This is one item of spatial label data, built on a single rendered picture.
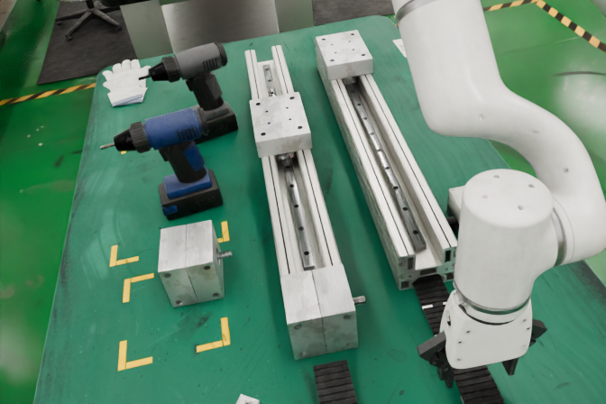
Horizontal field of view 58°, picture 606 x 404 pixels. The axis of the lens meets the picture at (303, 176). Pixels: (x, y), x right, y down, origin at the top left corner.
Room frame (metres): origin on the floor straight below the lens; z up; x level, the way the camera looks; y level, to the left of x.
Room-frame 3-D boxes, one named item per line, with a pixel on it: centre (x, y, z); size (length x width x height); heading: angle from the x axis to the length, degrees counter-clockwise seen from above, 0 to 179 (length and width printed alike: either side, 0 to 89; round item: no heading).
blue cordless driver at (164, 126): (0.86, 0.26, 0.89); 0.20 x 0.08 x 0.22; 103
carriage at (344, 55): (1.22, -0.14, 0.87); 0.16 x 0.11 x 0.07; 4
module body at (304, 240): (0.96, 0.03, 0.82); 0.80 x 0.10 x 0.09; 4
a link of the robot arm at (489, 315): (0.38, -0.19, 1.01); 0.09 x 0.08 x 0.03; 94
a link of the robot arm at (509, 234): (0.38, -0.20, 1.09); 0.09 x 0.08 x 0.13; 97
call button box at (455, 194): (0.70, -0.30, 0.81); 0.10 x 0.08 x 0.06; 94
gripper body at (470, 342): (0.38, -0.19, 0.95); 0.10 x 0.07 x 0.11; 94
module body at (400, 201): (0.97, -0.16, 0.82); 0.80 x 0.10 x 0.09; 4
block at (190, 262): (0.66, 0.20, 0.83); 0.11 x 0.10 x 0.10; 94
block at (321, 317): (0.52, -0.01, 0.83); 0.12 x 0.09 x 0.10; 94
